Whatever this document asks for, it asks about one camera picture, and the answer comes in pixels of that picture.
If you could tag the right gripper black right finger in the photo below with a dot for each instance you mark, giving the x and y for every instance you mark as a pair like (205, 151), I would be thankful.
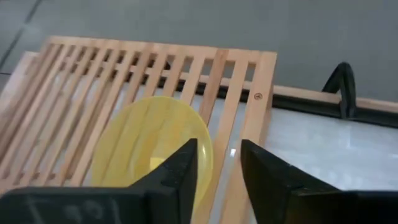
(273, 193)

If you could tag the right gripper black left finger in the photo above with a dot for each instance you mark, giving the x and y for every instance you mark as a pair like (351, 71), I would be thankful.
(168, 193)

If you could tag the yellow translucent plastic bowl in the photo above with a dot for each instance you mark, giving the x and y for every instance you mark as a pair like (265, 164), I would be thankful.
(140, 140)

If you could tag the light wooden slatted shelf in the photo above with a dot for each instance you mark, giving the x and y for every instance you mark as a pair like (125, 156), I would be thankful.
(186, 49)

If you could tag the wooden table board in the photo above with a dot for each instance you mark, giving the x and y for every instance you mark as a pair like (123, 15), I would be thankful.
(304, 93)

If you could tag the black table clamp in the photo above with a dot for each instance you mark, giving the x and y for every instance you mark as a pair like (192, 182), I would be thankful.
(346, 81)

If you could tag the black aluminium table frame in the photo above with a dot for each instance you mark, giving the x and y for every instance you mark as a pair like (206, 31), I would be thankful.
(311, 104)

